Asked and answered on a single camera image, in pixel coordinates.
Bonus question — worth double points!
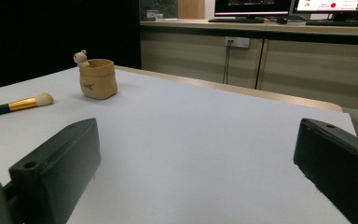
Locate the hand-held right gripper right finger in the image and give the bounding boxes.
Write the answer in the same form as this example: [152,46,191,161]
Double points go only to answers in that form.
[293,118,358,224]

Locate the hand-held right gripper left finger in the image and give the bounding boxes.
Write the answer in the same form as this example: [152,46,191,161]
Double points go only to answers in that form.
[8,118,103,224]

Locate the makeup brush with gold ferrule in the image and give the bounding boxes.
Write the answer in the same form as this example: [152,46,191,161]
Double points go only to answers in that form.
[0,92,55,119]

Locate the tan ceramic cup with bear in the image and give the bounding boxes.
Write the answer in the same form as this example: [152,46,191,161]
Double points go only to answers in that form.
[73,49,118,101]

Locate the beige counter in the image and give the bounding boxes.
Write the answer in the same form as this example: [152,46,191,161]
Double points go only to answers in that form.
[139,18,358,113]

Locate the white table cover sheet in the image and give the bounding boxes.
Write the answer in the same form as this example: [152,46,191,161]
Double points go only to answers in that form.
[0,65,358,224]

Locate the black curtain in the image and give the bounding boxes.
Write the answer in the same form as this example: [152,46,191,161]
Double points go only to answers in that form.
[0,0,142,92]

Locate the wooden table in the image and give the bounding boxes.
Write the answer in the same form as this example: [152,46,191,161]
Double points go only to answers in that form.
[115,64,344,113]

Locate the black keyboard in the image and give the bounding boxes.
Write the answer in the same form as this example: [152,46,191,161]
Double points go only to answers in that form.
[207,17,266,24]
[305,19,358,28]

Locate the computer monitor with white screen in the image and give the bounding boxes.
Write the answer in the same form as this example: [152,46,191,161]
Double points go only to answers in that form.
[293,0,358,15]

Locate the small white box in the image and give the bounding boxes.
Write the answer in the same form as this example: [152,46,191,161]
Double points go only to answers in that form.
[145,9,165,20]

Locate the computer monitor with dark screen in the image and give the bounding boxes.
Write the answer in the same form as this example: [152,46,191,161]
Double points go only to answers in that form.
[213,0,294,18]

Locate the wooden door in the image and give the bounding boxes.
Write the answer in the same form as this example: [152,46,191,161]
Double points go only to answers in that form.
[177,0,206,20]

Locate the black power cable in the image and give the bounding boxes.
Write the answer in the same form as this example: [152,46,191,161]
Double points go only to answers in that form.
[222,40,233,85]

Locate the white wall socket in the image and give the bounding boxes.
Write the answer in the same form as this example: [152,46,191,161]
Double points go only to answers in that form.
[225,35,252,49]

